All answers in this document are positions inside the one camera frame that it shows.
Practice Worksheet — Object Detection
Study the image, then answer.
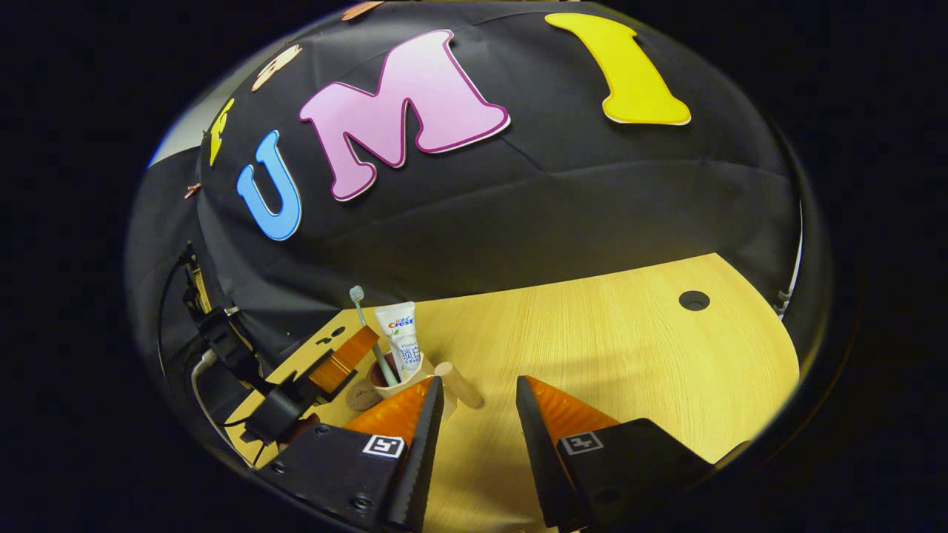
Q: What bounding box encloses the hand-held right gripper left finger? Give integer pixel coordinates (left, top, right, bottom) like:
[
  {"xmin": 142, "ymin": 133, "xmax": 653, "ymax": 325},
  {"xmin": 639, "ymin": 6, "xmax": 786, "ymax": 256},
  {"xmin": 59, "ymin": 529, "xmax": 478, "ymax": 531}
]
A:
[{"xmin": 256, "ymin": 375, "xmax": 445, "ymax": 532}]

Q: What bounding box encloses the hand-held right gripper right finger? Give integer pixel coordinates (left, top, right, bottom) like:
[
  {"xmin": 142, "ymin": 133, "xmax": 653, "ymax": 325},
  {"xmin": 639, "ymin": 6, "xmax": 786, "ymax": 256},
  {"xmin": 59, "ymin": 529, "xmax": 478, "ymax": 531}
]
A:
[{"xmin": 515, "ymin": 375, "xmax": 715, "ymax": 532}]

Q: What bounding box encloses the round cork coaster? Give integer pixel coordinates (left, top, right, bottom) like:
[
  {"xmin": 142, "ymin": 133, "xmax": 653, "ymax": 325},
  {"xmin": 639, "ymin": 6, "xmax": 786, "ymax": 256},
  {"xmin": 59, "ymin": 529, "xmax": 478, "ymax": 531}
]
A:
[{"xmin": 345, "ymin": 383, "xmax": 382, "ymax": 412}]

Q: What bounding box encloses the white toothpaste tube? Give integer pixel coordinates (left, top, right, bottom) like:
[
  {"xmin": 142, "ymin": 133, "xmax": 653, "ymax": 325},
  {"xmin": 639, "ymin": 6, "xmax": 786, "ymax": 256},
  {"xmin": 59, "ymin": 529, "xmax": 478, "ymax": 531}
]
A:
[{"xmin": 374, "ymin": 301, "xmax": 424, "ymax": 383}]

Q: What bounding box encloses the pale green toothbrush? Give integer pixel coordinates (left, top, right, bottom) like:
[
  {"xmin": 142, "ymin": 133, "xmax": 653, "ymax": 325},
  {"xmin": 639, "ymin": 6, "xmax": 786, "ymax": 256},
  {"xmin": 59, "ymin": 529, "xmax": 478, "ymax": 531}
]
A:
[{"xmin": 349, "ymin": 286, "xmax": 401, "ymax": 387}]

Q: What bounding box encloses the beige cup with handle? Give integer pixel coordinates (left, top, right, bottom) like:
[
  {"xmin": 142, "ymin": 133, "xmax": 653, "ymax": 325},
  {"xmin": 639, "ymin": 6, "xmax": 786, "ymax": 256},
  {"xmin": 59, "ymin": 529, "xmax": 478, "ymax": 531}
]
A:
[{"xmin": 368, "ymin": 348, "xmax": 484, "ymax": 423}]

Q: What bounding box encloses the wooden desktop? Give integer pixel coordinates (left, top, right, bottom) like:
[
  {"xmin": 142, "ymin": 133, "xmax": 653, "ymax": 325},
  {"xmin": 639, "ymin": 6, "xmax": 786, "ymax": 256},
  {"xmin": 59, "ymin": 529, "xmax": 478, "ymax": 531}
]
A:
[{"xmin": 222, "ymin": 253, "xmax": 802, "ymax": 533}]

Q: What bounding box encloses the black backdrop cloth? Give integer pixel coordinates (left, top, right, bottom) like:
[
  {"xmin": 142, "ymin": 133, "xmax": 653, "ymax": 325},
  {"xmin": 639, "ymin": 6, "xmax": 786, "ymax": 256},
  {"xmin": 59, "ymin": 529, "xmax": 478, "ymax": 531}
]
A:
[{"xmin": 126, "ymin": 0, "xmax": 808, "ymax": 415}]

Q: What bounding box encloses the white cable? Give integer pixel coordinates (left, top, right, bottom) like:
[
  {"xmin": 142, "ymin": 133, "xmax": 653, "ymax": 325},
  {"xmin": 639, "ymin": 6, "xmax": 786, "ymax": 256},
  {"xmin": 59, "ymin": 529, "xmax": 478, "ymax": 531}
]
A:
[{"xmin": 190, "ymin": 348, "xmax": 223, "ymax": 423}]

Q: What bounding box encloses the black cable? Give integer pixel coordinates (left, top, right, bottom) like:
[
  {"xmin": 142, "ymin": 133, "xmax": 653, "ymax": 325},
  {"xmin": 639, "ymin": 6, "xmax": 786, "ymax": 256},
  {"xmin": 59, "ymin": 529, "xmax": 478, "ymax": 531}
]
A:
[{"xmin": 157, "ymin": 252, "xmax": 195, "ymax": 386}]

